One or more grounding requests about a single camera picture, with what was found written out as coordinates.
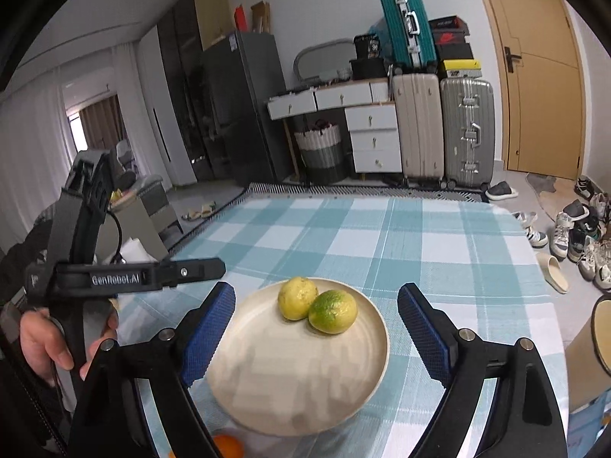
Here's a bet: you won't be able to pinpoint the blue white checked tablecloth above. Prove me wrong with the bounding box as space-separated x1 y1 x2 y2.
117 195 569 458

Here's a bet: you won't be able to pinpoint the pile of sneakers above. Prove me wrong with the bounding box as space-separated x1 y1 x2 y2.
513 176 611 292

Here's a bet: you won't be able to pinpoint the tan wooden door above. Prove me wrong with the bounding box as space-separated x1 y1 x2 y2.
470 0 588 179

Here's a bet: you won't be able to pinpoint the oval mirror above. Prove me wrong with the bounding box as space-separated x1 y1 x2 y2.
293 38 356 84

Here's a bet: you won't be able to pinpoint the dark glass wardrobe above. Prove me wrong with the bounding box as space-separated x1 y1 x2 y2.
157 0 230 183

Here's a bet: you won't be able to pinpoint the brown cardboard pieces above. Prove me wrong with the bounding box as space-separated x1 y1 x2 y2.
251 0 271 34

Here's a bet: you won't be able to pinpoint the white paper towel roll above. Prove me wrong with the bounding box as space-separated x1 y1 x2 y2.
119 239 158 264

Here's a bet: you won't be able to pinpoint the teal suitcase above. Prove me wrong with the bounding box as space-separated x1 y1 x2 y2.
378 0 439 70

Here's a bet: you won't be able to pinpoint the white wardrobe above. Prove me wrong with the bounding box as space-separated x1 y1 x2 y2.
137 26 199 189

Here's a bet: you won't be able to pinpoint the person's left hand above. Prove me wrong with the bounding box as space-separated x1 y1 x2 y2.
19 298 119 385

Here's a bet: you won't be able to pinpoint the plain black shoe box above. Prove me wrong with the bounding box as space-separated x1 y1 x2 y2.
436 44 474 62

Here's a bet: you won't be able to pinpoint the beige furniture piece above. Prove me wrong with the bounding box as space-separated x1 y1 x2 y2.
568 296 611 411

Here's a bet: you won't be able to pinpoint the large orange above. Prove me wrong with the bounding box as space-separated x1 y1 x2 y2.
212 433 245 458

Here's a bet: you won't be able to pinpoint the beige slipper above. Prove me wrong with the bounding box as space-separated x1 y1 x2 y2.
535 252 570 294

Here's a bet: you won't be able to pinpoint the person's black jacket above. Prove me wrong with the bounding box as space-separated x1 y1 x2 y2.
0 210 72 458

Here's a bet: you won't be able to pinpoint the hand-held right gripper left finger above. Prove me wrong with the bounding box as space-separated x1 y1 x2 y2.
69 281 237 458

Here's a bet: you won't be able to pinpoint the yellow black shoe box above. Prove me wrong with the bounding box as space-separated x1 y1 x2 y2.
441 60 483 78

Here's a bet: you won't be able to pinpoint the white drawer cabinet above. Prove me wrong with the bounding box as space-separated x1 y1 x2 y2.
344 104 402 175

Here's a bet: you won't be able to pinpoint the white dressing table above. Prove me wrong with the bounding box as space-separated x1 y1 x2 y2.
266 77 397 183

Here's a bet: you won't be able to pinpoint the grey slipper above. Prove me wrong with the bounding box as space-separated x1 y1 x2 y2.
485 181 519 201

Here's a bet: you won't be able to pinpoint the black printed box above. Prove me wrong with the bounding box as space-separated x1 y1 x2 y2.
354 34 383 60

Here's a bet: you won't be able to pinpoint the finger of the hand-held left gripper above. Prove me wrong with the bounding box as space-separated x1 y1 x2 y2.
160 258 227 289

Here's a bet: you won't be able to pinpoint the beige low table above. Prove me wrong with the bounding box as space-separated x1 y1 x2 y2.
95 198 168 263

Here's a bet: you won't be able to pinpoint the black white striped rug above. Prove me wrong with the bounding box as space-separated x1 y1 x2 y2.
243 182 488 203

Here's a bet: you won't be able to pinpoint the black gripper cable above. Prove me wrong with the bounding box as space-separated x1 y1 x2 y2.
107 210 126 264

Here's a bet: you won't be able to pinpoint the grey cabinet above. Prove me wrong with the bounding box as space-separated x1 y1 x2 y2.
138 179 184 237

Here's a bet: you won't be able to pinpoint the grey white laundry basket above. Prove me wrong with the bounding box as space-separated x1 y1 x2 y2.
293 121 347 184

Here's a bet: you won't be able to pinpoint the brown curtain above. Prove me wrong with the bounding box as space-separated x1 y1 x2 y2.
79 95 127 151

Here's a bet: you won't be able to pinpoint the grey white chair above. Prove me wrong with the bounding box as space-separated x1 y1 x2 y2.
112 140 139 192

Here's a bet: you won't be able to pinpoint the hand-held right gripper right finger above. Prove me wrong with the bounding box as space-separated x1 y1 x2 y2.
397 282 569 458

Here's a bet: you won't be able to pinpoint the beige suitcase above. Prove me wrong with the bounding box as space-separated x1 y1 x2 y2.
390 73 446 187

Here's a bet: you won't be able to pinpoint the silver suitcase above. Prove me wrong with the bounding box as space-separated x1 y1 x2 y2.
439 77 496 192

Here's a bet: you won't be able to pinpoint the dark grey refrigerator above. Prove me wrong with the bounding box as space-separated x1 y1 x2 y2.
200 31 294 187

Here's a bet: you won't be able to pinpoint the cream round plate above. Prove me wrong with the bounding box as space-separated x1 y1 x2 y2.
206 277 391 437

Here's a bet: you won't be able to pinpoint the grey door mat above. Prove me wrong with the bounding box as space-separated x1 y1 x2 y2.
525 172 580 223

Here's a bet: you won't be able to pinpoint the white curtain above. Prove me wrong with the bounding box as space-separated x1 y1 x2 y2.
0 40 144 211

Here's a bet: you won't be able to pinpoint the green yellow lemon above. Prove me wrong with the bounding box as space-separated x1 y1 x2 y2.
308 290 359 335

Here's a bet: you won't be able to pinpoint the black shoe box red logo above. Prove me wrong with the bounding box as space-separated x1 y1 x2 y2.
432 27 471 46

